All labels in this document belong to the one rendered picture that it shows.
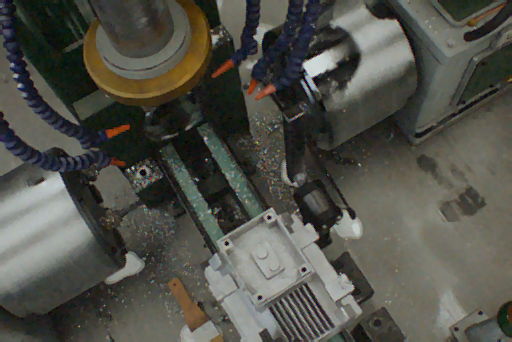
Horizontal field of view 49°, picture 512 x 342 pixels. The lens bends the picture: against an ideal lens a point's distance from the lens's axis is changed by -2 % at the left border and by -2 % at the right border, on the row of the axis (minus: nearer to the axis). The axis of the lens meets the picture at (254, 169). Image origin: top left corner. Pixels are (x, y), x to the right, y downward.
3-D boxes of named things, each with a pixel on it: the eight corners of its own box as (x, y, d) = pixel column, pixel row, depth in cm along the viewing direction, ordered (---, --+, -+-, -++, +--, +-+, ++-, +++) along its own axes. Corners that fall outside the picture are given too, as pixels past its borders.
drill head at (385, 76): (230, 97, 122) (213, 28, 99) (388, 12, 127) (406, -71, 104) (292, 191, 113) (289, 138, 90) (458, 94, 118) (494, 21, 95)
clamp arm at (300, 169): (284, 173, 106) (279, 108, 83) (298, 165, 106) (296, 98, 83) (294, 188, 105) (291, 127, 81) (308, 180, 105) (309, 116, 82)
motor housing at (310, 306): (212, 284, 107) (194, 261, 89) (297, 231, 109) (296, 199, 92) (268, 379, 100) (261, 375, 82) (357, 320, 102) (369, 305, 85)
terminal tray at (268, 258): (220, 253, 93) (214, 242, 87) (275, 219, 95) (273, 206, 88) (259, 316, 89) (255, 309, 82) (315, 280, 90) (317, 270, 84)
